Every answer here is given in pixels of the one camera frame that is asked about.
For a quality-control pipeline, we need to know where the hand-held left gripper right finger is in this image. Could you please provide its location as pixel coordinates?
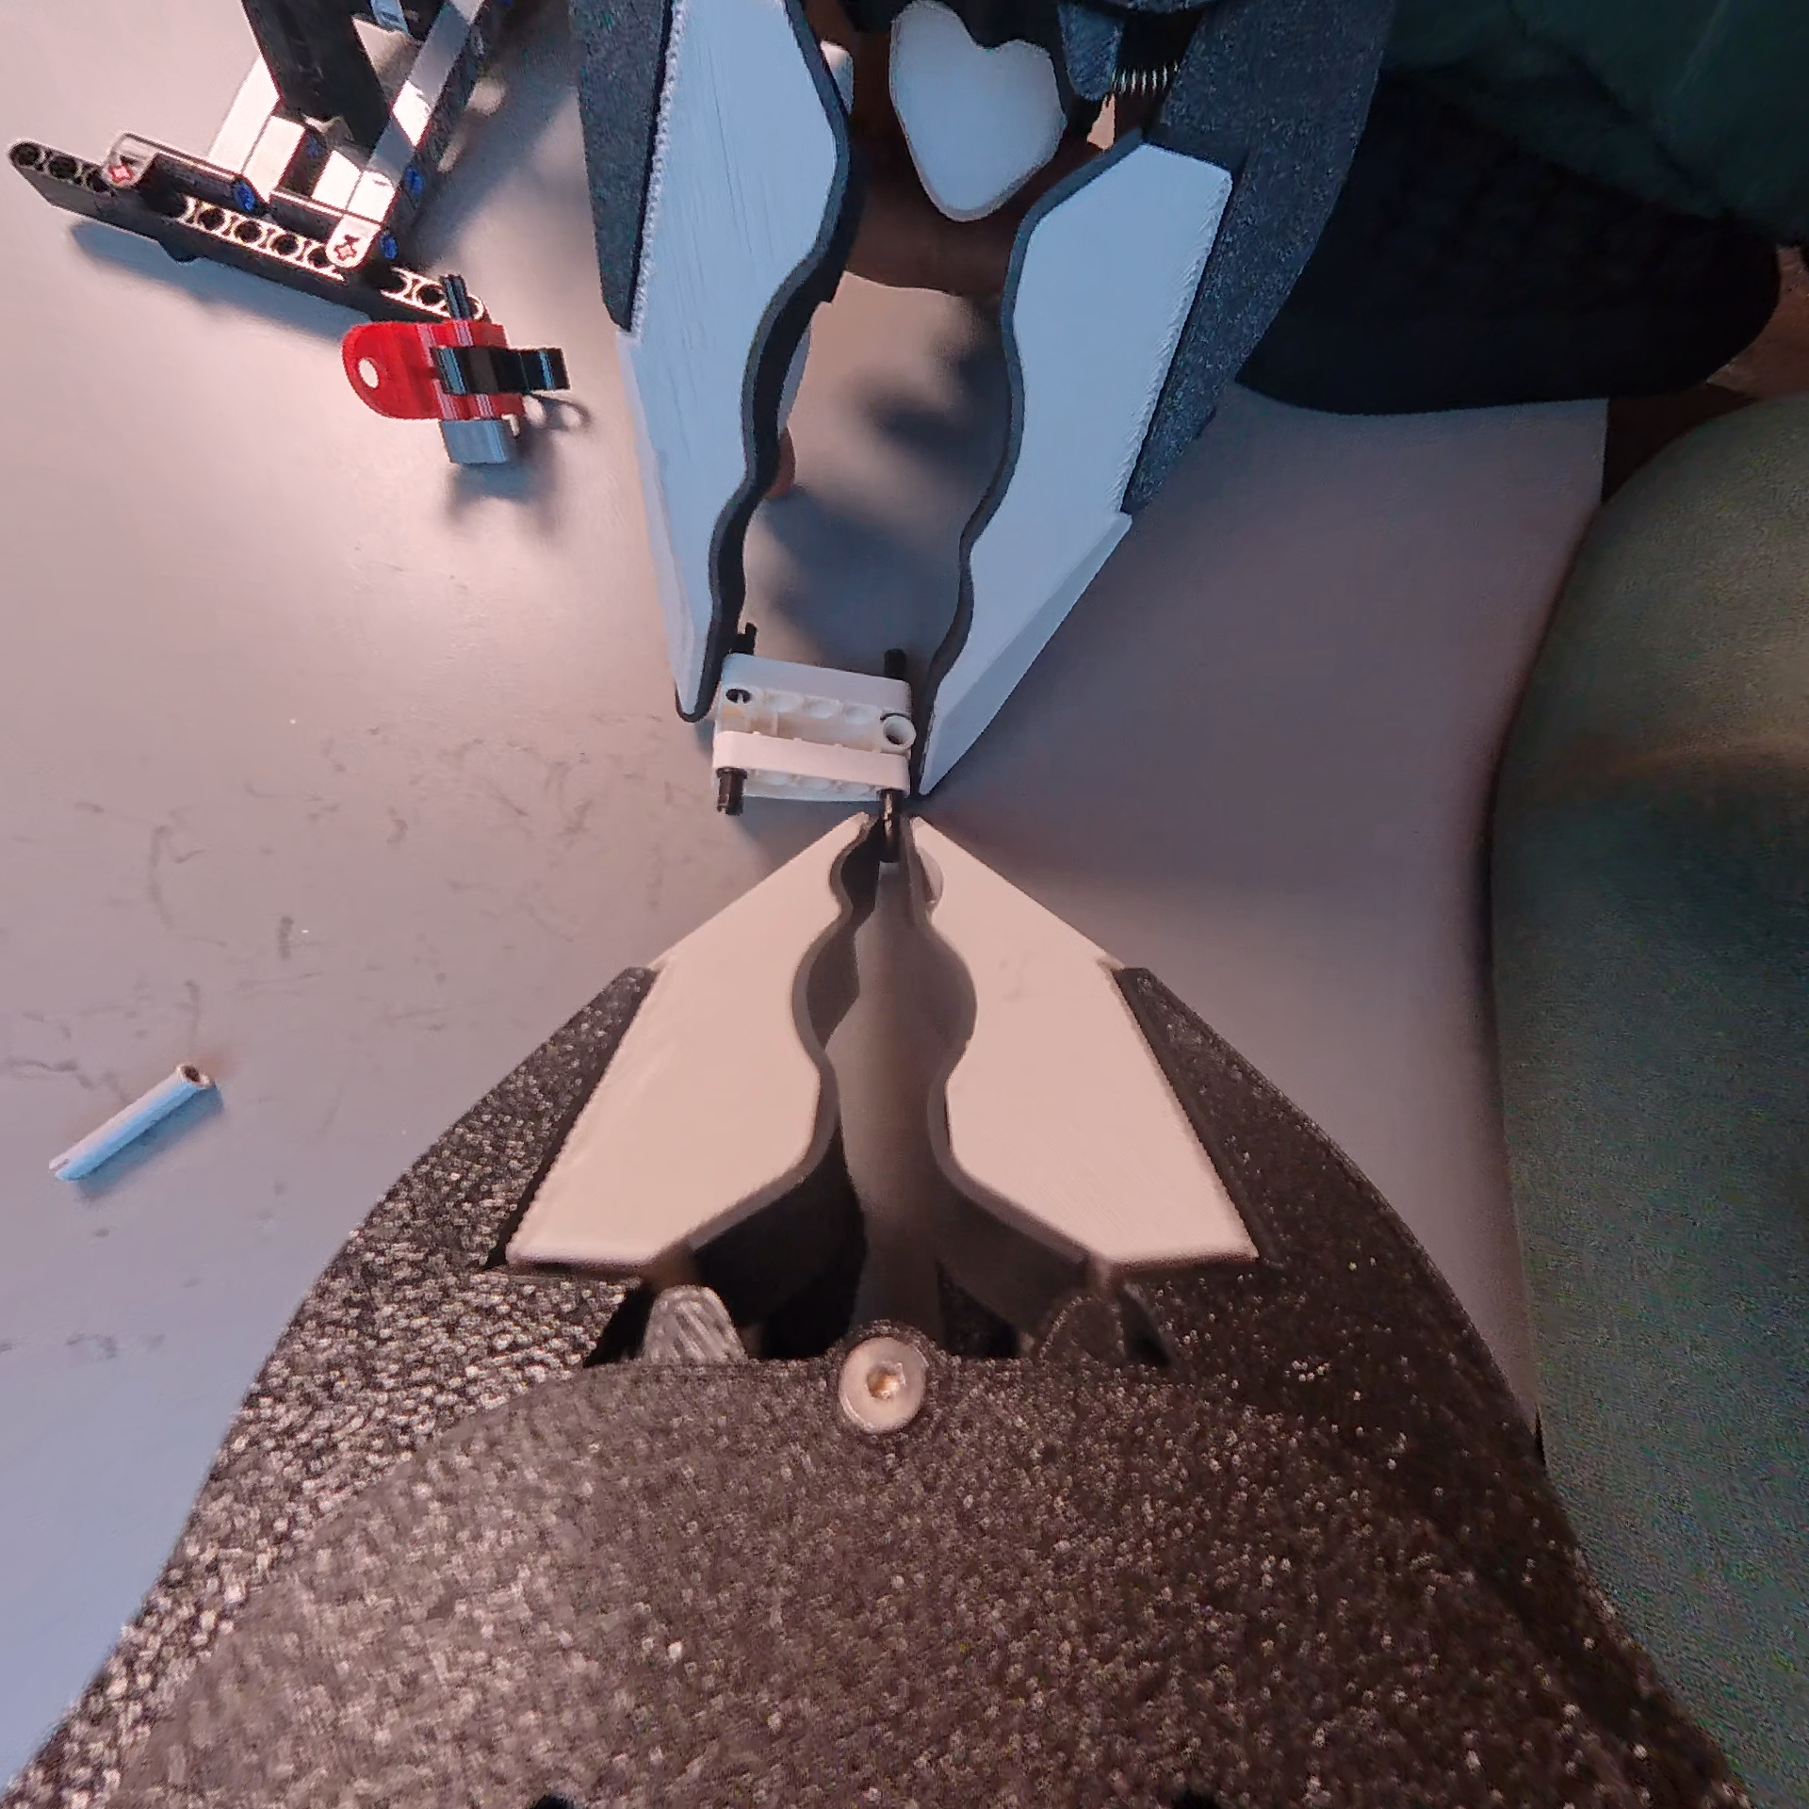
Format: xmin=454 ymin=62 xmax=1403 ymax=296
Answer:
xmin=905 ymin=817 xmax=1259 ymax=1267

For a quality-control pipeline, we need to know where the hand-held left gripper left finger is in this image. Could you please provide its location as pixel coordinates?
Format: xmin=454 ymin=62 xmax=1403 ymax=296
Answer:
xmin=505 ymin=817 xmax=868 ymax=1267

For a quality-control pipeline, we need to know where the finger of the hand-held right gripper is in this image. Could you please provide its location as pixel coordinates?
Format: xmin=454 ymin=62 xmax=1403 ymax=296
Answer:
xmin=623 ymin=0 xmax=857 ymax=724
xmin=920 ymin=133 xmax=1231 ymax=793

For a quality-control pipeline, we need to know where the red toy brick piece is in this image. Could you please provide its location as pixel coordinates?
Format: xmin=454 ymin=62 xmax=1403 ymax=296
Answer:
xmin=343 ymin=324 xmax=509 ymax=423

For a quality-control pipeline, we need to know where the white curved toy panel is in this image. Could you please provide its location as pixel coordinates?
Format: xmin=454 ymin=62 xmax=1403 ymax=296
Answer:
xmin=707 ymin=658 xmax=920 ymax=811

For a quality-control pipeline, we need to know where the black white toy brick model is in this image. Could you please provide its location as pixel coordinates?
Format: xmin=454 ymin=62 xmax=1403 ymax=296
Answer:
xmin=7 ymin=0 xmax=516 ymax=324

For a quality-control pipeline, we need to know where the person's right forearm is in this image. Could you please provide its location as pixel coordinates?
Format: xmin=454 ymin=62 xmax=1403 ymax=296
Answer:
xmin=1385 ymin=0 xmax=1809 ymax=264

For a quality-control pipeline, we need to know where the person's right hand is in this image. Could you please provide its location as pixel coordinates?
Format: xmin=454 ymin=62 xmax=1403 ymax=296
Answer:
xmin=843 ymin=138 xmax=1022 ymax=296

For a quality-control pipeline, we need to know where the pale toy tube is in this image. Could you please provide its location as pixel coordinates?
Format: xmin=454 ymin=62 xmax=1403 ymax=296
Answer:
xmin=49 ymin=1062 xmax=220 ymax=1183

